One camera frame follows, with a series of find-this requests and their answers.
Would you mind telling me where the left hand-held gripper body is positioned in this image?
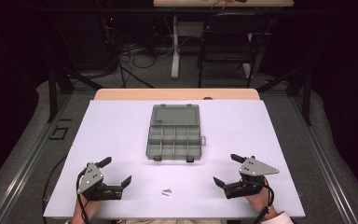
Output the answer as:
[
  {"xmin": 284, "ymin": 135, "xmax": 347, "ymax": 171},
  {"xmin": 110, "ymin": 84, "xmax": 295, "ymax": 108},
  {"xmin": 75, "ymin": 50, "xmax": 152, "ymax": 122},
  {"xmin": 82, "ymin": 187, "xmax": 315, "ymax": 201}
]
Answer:
[{"xmin": 76, "ymin": 161, "xmax": 124, "ymax": 202}]

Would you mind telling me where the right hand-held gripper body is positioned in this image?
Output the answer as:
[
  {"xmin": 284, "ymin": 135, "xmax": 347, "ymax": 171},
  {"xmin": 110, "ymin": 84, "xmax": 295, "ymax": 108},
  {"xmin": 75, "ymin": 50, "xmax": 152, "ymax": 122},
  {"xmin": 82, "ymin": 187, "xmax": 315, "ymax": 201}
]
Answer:
[{"xmin": 223, "ymin": 156, "xmax": 280, "ymax": 200}]

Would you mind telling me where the grey plastic compartment box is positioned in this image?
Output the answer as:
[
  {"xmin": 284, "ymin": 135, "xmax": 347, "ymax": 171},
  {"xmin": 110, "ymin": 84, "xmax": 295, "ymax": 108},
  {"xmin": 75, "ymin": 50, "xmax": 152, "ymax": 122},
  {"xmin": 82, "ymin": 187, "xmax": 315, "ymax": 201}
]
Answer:
[{"xmin": 145, "ymin": 103, "xmax": 207, "ymax": 162}]

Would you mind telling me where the person's right hand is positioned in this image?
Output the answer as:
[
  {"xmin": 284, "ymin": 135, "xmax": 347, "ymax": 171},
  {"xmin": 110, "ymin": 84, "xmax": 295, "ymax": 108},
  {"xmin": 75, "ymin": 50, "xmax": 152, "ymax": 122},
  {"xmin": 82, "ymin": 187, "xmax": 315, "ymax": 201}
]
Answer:
[{"xmin": 245, "ymin": 186, "xmax": 278, "ymax": 220}]

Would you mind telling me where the person's left hand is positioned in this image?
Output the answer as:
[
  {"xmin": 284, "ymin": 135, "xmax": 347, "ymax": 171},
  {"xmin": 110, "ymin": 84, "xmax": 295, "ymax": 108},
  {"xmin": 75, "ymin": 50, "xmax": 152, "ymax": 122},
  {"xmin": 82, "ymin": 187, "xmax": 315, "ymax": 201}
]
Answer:
[{"xmin": 71, "ymin": 198, "xmax": 103, "ymax": 224}]

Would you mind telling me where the white board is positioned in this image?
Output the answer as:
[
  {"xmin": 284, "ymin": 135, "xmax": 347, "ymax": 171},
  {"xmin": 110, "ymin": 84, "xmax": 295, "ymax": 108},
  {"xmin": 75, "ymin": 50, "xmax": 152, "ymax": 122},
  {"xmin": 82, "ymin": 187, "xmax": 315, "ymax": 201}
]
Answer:
[{"xmin": 42, "ymin": 99, "xmax": 306, "ymax": 219}]

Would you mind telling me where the black metal stand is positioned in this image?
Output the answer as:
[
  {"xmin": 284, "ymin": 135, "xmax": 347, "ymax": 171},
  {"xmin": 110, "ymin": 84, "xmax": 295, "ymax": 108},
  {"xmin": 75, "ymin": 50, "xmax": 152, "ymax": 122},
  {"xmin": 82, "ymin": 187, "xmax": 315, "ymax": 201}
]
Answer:
[
  {"xmin": 47, "ymin": 66, "xmax": 104, "ymax": 124},
  {"xmin": 255, "ymin": 66, "xmax": 312, "ymax": 127}
]

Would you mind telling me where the wooden table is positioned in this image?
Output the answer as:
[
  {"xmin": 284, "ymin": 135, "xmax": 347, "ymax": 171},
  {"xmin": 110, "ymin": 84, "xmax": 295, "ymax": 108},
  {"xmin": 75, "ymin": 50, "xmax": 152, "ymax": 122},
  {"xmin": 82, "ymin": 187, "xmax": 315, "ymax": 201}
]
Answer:
[{"xmin": 93, "ymin": 88, "xmax": 261, "ymax": 101}]

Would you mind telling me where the black folding chair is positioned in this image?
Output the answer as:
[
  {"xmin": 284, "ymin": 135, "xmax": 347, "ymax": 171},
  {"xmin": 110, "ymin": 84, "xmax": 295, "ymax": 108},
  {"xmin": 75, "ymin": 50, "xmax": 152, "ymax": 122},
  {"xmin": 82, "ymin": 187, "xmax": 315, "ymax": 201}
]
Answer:
[{"xmin": 197, "ymin": 12, "xmax": 271, "ymax": 89}]

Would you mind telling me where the white desk leg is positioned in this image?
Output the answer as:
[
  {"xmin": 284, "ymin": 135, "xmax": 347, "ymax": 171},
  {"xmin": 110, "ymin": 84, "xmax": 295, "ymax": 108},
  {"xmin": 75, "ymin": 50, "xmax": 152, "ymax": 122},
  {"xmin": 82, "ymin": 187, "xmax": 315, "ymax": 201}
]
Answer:
[{"xmin": 171, "ymin": 15, "xmax": 181, "ymax": 80}]

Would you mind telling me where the grey box under desk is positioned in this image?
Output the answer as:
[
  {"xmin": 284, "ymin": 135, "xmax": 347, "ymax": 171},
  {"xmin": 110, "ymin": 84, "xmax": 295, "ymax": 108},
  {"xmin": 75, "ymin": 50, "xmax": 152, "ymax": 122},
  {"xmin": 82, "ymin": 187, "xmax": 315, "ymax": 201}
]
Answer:
[{"xmin": 176, "ymin": 21, "xmax": 205, "ymax": 39}]

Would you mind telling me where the left hand-held gripper cable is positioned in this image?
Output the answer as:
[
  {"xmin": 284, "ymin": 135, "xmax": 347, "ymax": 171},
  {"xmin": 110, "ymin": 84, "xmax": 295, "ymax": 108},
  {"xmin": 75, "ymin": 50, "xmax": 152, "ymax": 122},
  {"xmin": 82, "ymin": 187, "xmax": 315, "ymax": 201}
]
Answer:
[{"xmin": 76, "ymin": 169, "xmax": 91, "ymax": 224}]

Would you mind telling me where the hand-held gripper cable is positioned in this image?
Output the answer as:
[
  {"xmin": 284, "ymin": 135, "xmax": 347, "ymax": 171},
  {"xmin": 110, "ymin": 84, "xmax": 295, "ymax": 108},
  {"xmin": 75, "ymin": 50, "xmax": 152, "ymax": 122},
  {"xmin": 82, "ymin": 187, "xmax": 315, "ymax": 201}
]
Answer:
[
  {"xmin": 76, "ymin": 169, "xmax": 91, "ymax": 224},
  {"xmin": 252, "ymin": 177, "xmax": 276, "ymax": 224}
]

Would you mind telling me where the right hand-held gripper cable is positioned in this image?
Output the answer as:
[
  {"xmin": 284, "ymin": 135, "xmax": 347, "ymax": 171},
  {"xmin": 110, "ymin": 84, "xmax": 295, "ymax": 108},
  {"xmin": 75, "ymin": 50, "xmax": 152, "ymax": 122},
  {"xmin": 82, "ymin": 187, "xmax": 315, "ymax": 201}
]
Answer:
[{"xmin": 252, "ymin": 177, "xmax": 276, "ymax": 224}]

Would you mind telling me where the long black cable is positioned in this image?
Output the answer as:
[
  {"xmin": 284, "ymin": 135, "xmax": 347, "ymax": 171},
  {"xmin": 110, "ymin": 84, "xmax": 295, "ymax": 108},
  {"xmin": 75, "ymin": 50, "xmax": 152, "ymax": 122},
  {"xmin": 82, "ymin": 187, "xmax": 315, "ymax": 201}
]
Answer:
[{"xmin": 41, "ymin": 154, "xmax": 68, "ymax": 224}]

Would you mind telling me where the aluminium rail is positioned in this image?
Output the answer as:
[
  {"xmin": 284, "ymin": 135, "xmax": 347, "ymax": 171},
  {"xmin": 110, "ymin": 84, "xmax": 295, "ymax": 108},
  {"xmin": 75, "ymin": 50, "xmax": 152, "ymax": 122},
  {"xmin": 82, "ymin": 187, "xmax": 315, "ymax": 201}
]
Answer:
[
  {"xmin": 288, "ymin": 96, "xmax": 358, "ymax": 224},
  {"xmin": 0, "ymin": 92, "xmax": 73, "ymax": 224}
]

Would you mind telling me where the bundle of black cables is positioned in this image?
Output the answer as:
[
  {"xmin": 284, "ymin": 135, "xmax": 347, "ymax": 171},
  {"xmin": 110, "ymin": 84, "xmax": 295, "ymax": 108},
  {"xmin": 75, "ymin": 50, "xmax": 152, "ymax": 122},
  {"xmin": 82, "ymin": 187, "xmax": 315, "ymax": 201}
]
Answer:
[{"xmin": 103, "ymin": 18, "xmax": 175, "ymax": 89}]

